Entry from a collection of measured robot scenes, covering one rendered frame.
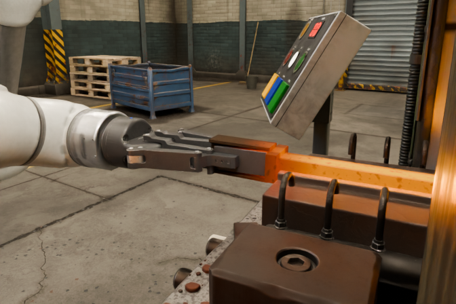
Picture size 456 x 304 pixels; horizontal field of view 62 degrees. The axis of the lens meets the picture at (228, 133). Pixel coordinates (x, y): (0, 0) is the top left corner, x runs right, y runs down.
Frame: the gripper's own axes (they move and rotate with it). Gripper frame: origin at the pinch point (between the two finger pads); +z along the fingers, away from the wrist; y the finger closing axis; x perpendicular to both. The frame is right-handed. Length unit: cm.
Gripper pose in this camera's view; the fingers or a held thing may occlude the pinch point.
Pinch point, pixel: (243, 157)
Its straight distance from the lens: 47.5
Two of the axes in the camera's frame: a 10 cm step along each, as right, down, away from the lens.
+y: -4.4, 2.2, -8.7
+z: 9.0, 0.9, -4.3
